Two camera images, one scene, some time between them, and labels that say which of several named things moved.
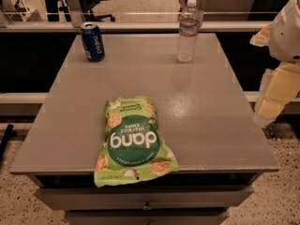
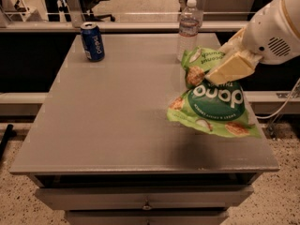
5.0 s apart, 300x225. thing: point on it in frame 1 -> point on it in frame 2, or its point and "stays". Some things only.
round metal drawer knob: (147, 207) stays
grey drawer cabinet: (212, 129) stays
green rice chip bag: (133, 149) -> (216, 107)
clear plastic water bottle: (189, 24) stays
